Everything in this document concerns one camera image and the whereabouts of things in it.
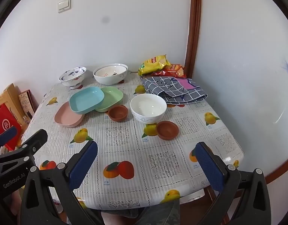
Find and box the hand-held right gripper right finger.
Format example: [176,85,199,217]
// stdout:
[195,141,272,225]

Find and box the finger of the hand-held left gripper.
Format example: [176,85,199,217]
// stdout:
[0,125,22,155]
[14,129,48,162]

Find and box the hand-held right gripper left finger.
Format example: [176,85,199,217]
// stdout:
[19,141,104,225]

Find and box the pink plastic plate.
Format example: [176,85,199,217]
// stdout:
[54,102,85,128]

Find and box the small brown clay bowl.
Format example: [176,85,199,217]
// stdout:
[156,121,179,141]
[107,105,128,122]

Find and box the blue plastic plate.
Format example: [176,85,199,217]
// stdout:
[69,86,105,115]

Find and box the green plastic plate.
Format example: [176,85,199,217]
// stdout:
[95,87,124,113]

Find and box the plain white ceramic bowl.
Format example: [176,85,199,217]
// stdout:
[130,93,167,124]

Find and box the red paper bag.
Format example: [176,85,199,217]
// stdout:
[0,103,22,151]

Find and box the patterned brown book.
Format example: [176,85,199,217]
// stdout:
[18,89,37,120]

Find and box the wooden board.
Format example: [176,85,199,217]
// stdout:
[0,83,25,122]

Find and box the fruit print tablecloth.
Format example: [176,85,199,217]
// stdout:
[18,71,245,210]

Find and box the blue patterned footed bowl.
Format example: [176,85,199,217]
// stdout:
[58,67,87,90]

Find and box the brown wooden baseboard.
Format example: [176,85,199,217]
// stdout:
[266,155,288,184]

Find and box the grey checked cloth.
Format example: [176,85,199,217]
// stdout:
[141,75,208,105]

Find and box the large white ceramic bowl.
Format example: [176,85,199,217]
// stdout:
[93,63,128,85]

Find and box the white bowl with red print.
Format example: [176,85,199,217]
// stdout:
[95,65,127,77]

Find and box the red chip bag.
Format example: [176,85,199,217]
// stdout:
[151,64,187,79]

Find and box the yellow chip bag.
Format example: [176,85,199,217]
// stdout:
[138,54,171,77]

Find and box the brown wooden door frame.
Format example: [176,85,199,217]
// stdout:
[184,0,203,80]

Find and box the white light switch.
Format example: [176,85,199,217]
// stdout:
[57,0,71,13]

